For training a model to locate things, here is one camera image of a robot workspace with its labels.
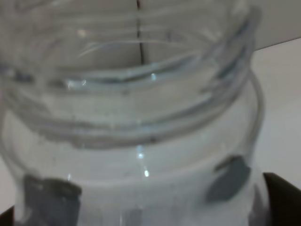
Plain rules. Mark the clear plastic water bottle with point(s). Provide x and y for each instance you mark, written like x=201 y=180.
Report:
x=131 y=112

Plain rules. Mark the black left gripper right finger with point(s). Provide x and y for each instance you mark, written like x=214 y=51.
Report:
x=285 y=201

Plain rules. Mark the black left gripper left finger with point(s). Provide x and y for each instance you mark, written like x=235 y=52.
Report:
x=7 y=217

